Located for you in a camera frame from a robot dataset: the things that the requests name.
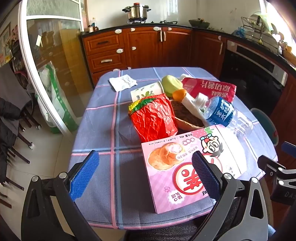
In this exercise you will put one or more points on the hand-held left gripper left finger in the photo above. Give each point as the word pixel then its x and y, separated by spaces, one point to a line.
pixel 84 176

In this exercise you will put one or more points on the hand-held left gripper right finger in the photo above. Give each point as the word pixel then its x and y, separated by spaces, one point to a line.
pixel 205 178

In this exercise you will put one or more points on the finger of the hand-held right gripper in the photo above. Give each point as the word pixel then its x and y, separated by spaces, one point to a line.
pixel 269 163
pixel 289 148

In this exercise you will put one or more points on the teal plastic bin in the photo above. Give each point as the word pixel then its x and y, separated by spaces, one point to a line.
pixel 266 125

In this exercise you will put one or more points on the pink snack box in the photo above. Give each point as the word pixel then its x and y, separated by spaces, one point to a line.
pixel 166 162

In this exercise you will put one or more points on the brown coconut shell bowl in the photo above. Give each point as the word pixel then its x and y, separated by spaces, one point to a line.
pixel 185 117

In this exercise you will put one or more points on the clear bottle with blue label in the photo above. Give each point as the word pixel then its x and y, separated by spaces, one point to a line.
pixel 218 111

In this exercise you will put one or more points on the white plastic wrapper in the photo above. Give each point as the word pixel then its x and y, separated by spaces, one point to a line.
pixel 192 104

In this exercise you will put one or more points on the red paper bag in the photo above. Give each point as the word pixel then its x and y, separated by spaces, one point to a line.
pixel 152 118

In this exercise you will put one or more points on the orange peel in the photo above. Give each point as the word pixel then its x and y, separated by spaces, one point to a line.
pixel 179 94

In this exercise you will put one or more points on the red chip bag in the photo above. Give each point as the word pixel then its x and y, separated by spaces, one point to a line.
pixel 208 89

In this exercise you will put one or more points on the yellow-green fruit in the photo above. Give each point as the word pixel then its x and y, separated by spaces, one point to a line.
pixel 170 84

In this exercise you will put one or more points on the white leaf-print paper cup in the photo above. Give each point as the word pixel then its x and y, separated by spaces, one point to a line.
pixel 145 91

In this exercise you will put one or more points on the blue checked tablecloth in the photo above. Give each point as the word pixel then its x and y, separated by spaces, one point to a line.
pixel 104 115

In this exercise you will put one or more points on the white and green sack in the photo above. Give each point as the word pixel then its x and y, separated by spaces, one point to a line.
pixel 57 97

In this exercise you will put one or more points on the black built-in oven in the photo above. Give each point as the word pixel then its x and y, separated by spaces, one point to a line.
pixel 249 71

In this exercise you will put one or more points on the white crumpled tissue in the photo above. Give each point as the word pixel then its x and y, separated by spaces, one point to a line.
pixel 121 83

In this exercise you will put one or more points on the dark wooden chair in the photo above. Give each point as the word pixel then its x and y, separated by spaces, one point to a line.
pixel 13 85

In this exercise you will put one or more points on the white-framed glass sliding door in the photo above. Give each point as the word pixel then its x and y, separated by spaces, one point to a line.
pixel 53 46

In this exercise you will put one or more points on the brown wooden kitchen cabinets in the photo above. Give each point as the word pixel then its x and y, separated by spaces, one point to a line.
pixel 143 46

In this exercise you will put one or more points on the clear plastic bottle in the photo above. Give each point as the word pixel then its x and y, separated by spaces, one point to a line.
pixel 93 23

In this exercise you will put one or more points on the black gas stove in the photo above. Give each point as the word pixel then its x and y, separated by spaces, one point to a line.
pixel 161 22

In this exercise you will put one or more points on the steel pressure cooker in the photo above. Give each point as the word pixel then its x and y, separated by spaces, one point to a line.
pixel 137 12

